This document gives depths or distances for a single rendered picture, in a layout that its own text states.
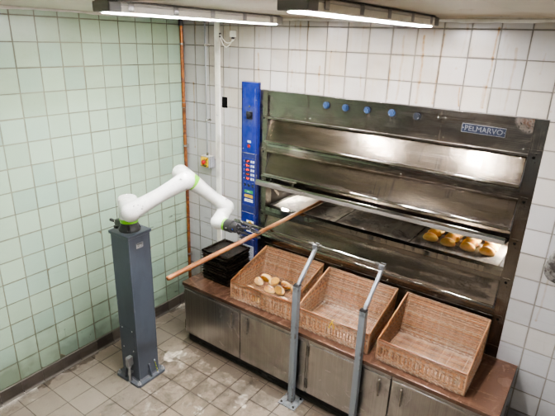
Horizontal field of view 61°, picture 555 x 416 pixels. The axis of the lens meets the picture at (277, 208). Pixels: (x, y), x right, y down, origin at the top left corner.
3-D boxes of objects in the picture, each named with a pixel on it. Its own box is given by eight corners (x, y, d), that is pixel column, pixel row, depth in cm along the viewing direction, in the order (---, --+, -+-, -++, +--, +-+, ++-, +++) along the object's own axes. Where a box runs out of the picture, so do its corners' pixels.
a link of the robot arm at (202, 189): (187, 190, 332) (193, 190, 323) (194, 177, 336) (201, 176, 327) (224, 217, 350) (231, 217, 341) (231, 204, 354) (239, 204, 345)
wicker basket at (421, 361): (401, 324, 333) (406, 290, 324) (485, 355, 303) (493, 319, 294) (372, 359, 296) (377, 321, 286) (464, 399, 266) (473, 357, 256)
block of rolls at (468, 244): (447, 215, 373) (448, 209, 371) (511, 230, 347) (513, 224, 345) (420, 239, 326) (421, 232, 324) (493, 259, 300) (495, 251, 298)
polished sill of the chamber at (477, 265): (269, 209, 387) (269, 204, 386) (503, 273, 291) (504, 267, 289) (265, 210, 383) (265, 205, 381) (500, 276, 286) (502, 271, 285)
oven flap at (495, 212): (266, 175, 371) (271, 150, 371) (509, 231, 275) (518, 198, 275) (263, 174, 368) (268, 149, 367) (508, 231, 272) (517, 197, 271)
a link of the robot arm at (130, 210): (116, 212, 292) (191, 169, 301) (114, 204, 306) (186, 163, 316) (127, 229, 298) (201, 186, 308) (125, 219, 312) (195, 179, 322)
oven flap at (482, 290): (264, 235, 389) (270, 212, 388) (493, 308, 293) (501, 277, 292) (261, 235, 385) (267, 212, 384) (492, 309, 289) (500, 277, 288)
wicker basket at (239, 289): (265, 273, 399) (266, 243, 389) (323, 294, 370) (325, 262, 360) (229, 297, 360) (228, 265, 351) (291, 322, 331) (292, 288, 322)
